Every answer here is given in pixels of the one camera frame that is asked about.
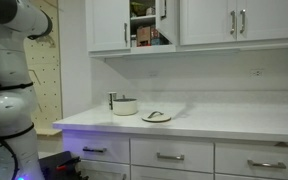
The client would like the white wall outlet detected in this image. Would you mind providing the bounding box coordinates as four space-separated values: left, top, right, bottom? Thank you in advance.
251 68 265 78

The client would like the wooden pegboard wall panel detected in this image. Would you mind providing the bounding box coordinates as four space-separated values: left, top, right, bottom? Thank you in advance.
23 0 62 134

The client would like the silver bar drawer handle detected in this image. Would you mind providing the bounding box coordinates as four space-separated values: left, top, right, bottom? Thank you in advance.
246 159 287 170
82 146 108 154
156 152 186 162

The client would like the orange black bar clamp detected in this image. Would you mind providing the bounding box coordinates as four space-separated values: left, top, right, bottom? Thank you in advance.
55 156 82 172

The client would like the cream pot lid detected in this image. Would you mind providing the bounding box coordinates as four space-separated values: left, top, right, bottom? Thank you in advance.
141 110 173 124

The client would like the wooden pegboard hook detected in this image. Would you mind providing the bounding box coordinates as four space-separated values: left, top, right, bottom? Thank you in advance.
28 68 42 85

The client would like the white cabinet shelf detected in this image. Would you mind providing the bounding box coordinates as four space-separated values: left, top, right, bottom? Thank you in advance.
130 14 158 22

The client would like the brown cardboard food box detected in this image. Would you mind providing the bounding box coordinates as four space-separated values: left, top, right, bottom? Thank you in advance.
136 25 152 47

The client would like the green packaged food item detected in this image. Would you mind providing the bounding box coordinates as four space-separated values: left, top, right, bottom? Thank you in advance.
130 0 147 18

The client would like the red blue food box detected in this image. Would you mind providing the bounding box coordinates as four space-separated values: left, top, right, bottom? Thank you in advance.
150 27 170 47

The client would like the white drawer front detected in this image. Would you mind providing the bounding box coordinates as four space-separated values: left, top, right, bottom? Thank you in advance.
62 130 131 164
214 142 288 180

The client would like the white drawer with wooden sides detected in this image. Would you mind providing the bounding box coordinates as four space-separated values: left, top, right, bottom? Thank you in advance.
130 138 215 174

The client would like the white cabinet door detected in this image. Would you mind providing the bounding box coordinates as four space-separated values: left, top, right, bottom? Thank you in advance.
85 0 131 52
179 0 237 46
236 0 288 40
155 0 180 46
77 159 131 180
130 165 215 180

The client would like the black cart table top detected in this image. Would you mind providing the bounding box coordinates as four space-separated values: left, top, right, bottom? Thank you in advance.
38 150 85 180

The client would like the cream cooking pot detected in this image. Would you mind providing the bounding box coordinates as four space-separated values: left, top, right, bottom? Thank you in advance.
112 94 139 117

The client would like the small food jar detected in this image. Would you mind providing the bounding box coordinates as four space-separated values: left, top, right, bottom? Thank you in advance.
130 34 138 48

